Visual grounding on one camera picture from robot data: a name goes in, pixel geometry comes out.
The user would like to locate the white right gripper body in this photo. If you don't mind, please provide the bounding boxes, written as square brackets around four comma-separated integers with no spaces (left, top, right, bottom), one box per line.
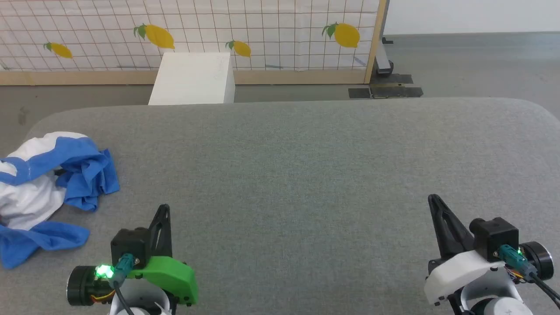
[423,250,507,306]

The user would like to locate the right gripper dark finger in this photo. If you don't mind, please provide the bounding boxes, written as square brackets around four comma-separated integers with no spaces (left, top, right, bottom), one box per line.
[428,194,476,260]

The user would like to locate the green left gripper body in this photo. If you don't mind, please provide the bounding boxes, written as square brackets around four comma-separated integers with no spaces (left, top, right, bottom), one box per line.
[128,256,199,305]

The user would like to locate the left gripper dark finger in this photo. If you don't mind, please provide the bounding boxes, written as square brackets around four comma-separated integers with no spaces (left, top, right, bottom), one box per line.
[147,204,172,259]

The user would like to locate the blue and white shirt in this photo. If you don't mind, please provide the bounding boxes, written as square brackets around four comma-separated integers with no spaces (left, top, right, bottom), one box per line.
[0,131,121,270]

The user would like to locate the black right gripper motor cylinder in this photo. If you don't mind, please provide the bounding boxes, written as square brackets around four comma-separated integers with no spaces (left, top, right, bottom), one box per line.
[520,241,554,281]

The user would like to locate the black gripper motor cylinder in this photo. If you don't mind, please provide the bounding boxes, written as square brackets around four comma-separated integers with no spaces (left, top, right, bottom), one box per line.
[520,241,554,281]
[67,265,115,307]

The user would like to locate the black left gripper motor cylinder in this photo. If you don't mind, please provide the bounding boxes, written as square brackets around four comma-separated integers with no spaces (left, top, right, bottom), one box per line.
[67,265,115,307]

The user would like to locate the grey fabric sofa cushion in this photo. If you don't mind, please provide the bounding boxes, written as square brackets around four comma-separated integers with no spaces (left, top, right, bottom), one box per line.
[0,97,560,315]

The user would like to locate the white rectangular box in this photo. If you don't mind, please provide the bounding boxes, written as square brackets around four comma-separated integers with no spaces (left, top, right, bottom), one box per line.
[148,52,236,105]

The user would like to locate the black floor tape patch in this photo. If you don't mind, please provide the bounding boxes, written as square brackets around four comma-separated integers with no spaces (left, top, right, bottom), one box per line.
[370,86,424,98]

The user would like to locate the grey metal partition foot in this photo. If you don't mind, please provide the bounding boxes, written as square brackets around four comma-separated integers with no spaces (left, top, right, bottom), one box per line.
[375,37,394,77]

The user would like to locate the lemon-patterned grid panel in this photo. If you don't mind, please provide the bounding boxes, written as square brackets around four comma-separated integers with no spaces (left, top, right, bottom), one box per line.
[0,0,389,86]

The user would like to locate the lemon print grid partition panel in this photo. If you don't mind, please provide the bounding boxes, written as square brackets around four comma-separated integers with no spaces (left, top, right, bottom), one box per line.
[0,0,379,71]

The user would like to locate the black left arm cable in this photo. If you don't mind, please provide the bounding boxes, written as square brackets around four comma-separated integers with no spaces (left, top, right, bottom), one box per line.
[112,253,136,315]

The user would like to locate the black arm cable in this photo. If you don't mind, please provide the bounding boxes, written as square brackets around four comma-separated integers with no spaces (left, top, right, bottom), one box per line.
[112,253,136,315]
[499,244,560,309]

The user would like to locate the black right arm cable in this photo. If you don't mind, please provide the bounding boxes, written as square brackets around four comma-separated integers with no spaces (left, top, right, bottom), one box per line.
[499,244,560,309]

